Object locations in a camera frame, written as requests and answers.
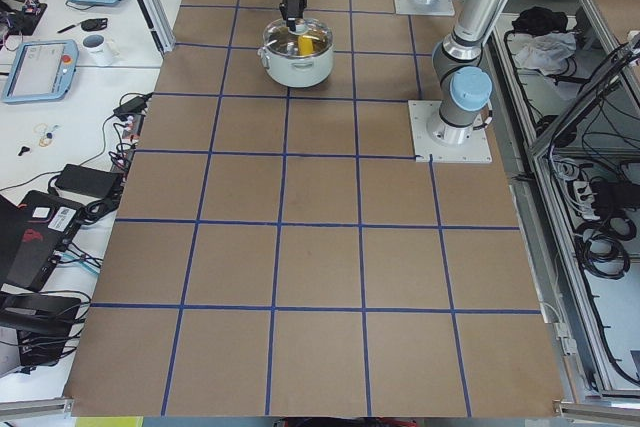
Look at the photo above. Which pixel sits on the black pen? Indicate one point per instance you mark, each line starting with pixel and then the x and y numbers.
pixel 67 28

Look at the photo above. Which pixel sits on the glass pot lid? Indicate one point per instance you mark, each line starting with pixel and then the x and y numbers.
pixel 278 39

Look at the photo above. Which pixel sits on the black power adapter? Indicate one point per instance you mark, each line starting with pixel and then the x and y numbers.
pixel 135 105

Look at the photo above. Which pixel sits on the white crumpled cloth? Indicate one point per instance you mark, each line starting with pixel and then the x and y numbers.
pixel 548 54

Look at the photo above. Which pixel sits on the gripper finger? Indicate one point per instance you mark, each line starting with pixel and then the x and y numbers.
pixel 291 11

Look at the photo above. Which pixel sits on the yellow corn cob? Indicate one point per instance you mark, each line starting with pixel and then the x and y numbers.
pixel 305 46

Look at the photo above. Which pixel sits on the black cloth bundle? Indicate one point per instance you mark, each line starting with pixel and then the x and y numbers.
pixel 540 21

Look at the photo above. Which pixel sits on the white mug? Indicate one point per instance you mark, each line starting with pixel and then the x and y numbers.
pixel 102 51

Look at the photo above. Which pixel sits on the pale green cooking pot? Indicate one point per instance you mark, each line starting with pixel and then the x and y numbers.
pixel 297 73

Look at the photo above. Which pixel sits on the black power brick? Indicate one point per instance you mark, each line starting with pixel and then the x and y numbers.
pixel 87 181

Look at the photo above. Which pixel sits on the brown paper table cover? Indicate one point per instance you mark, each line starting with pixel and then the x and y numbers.
pixel 280 251

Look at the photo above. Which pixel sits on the near blue teach pendant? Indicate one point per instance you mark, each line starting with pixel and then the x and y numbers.
pixel 42 71

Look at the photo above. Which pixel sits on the black laptop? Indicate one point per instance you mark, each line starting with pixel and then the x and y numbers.
pixel 44 225

